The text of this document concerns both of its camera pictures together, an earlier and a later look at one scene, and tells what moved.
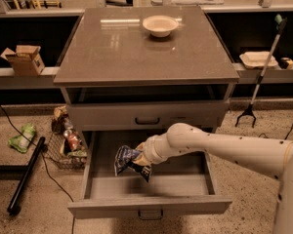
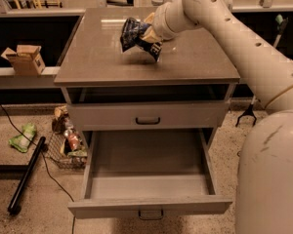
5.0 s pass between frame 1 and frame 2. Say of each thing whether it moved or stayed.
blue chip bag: moved
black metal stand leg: stayed
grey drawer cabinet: stayed
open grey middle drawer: stayed
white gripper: moved
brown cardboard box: stayed
